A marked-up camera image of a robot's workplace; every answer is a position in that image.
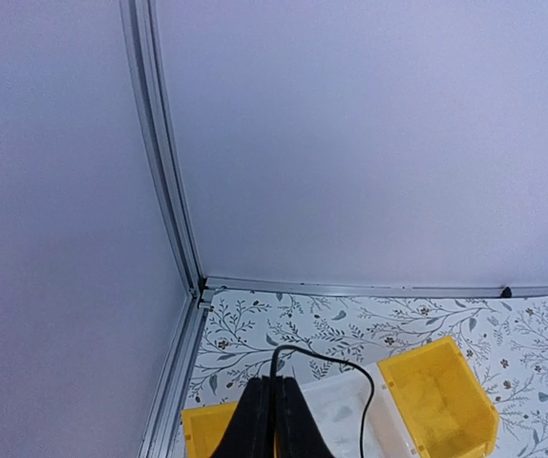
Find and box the left yellow plastic bin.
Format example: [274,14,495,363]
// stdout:
[181,403,237,458]

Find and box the right yellow plastic bin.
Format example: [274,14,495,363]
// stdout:
[378,336,499,457]

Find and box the black thin cable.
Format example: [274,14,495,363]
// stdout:
[268,344,376,458]

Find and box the left aluminium corner post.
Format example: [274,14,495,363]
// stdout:
[119,1,204,298]

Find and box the floral table cloth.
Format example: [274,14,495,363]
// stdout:
[186,290,548,457]

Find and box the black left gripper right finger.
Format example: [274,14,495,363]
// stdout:
[269,377,333,458]

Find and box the white translucent plastic bin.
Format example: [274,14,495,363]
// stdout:
[301,364,419,457]

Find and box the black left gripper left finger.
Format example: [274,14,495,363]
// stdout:
[212,377,270,458]

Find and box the yellow plastic bin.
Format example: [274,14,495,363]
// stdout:
[378,336,499,457]
[181,403,237,458]

